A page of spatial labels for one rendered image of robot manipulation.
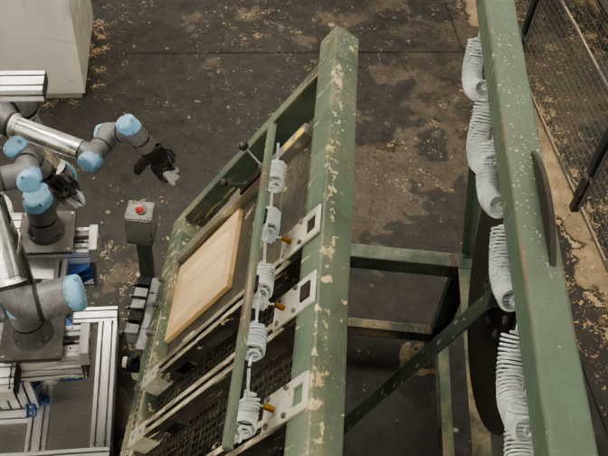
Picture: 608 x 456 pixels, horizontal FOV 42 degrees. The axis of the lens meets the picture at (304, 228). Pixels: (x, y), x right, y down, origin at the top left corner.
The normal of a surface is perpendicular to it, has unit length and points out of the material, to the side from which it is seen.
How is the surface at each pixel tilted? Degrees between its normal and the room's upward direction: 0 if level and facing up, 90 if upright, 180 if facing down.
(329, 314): 31
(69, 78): 90
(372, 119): 0
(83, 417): 0
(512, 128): 0
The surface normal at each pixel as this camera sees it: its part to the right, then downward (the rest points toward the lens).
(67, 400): 0.07, -0.65
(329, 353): 0.57, -0.50
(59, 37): 0.11, 0.76
